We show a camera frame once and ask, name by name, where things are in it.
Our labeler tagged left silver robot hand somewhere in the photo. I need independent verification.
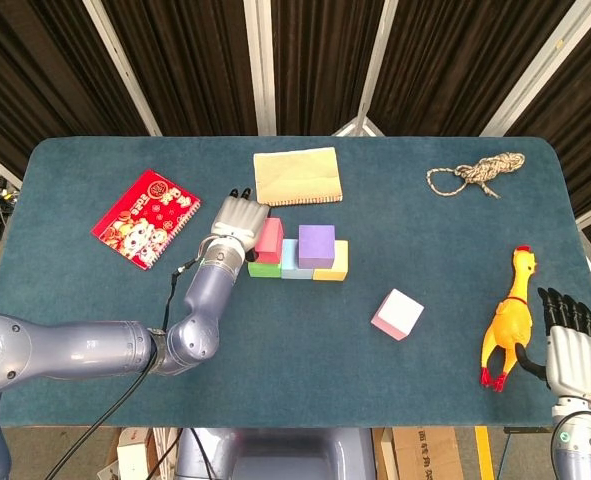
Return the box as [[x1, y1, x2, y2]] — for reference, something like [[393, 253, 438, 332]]
[[209, 187, 272, 264]]

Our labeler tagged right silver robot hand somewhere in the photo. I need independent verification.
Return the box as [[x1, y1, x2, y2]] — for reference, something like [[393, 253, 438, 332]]
[[513, 287, 591, 401]]

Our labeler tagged red foam cube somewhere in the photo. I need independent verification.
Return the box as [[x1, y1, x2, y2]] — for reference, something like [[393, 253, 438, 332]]
[[253, 217, 286, 265]]

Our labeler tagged green foam cube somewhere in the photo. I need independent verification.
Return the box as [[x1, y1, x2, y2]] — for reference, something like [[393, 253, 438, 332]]
[[247, 259, 282, 279]]

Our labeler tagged purple foam cube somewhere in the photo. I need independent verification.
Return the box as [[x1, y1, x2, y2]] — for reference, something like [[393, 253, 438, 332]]
[[297, 224, 337, 270]]

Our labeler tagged yellow foam cube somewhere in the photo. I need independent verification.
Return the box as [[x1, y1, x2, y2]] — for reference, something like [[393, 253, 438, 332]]
[[312, 240, 350, 282]]

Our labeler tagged light blue foam cube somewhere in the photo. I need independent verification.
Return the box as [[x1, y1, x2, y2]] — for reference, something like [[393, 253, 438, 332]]
[[280, 238, 316, 280]]

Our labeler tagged pale yellow spiral notebook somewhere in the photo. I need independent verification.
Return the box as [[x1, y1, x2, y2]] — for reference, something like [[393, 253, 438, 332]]
[[252, 146, 344, 209]]

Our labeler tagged yellow rubber chicken toy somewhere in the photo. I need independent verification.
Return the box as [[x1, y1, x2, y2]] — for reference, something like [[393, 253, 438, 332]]
[[479, 244, 538, 394]]

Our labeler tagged red spiral notebook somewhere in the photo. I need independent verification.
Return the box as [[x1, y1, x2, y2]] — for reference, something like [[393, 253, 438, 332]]
[[90, 169, 202, 271]]

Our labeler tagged dark brown pleated curtain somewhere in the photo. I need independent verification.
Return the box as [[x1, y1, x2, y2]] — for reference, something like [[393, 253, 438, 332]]
[[0, 0, 591, 261]]

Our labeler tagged brown printed cardboard box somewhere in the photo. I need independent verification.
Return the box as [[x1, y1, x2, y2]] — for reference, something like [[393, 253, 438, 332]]
[[392, 427, 464, 480]]

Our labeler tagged teal felt table cover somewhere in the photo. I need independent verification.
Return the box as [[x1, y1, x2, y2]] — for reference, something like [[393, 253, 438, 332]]
[[0, 135, 591, 430]]

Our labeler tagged pink foam cube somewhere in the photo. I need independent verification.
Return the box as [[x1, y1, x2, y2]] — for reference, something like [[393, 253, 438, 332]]
[[370, 288, 425, 343]]

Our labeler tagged grey-blue robot torso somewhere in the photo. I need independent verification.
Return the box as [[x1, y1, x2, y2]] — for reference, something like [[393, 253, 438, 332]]
[[174, 427, 376, 480]]

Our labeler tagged white cardboard box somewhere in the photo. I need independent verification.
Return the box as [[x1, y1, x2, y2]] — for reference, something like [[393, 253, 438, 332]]
[[97, 427, 176, 480]]

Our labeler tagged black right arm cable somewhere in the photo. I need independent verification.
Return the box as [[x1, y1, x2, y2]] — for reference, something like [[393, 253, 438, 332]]
[[550, 409, 591, 471]]

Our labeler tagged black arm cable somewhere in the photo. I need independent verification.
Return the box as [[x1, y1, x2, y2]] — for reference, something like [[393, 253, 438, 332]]
[[550, 409, 591, 471], [44, 254, 201, 480]]

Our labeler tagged black left arm cable strap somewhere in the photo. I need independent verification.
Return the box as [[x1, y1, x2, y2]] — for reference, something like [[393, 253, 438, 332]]
[[147, 327, 169, 375]]

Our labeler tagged white metal frame post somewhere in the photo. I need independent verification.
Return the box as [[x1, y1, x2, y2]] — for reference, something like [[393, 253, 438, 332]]
[[479, 0, 591, 137], [81, 0, 164, 137], [331, 0, 402, 138], [243, 0, 279, 137]]

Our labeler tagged braided beige rope bundle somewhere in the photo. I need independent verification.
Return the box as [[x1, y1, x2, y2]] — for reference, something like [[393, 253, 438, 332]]
[[426, 151, 527, 200]]

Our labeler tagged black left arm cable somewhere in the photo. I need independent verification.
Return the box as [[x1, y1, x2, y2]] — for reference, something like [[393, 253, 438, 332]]
[[44, 254, 201, 480]]

